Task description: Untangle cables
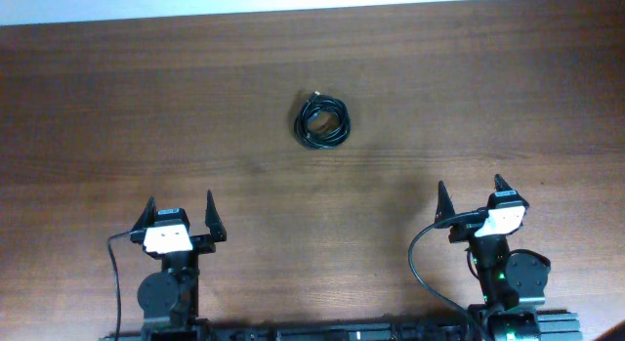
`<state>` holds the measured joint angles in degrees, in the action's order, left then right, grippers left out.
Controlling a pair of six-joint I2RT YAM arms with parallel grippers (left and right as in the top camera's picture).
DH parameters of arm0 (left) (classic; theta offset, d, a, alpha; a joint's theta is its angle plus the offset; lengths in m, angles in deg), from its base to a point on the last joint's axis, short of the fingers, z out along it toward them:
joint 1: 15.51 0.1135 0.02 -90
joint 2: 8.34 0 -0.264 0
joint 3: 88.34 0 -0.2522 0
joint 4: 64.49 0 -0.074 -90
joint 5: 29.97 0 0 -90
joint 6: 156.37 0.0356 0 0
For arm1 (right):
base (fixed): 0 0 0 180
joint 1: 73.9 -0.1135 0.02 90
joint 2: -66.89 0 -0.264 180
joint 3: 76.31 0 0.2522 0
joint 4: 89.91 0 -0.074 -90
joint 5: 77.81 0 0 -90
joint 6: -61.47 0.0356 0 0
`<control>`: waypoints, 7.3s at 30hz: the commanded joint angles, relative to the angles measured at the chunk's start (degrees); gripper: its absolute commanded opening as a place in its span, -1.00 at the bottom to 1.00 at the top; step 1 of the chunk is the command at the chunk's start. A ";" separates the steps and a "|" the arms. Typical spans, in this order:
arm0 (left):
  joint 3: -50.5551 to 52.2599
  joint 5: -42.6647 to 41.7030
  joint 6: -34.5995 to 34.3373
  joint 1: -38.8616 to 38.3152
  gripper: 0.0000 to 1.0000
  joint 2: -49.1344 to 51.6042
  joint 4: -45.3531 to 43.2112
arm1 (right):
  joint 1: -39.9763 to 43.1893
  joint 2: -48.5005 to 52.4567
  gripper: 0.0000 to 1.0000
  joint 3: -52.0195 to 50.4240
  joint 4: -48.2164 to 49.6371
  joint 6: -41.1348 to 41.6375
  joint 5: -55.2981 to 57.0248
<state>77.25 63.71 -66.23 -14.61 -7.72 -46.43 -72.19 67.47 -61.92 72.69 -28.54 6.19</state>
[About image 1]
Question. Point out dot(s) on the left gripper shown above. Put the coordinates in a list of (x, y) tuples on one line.
[(204, 244)]

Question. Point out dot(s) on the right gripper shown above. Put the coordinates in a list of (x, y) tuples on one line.
[(444, 206)]

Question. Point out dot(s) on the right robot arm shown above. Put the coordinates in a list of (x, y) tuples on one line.
[(512, 282)]

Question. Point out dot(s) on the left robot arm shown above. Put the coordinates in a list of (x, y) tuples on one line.
[(169, 298)]

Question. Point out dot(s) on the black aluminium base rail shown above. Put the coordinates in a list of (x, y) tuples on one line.
[(342, 331)]

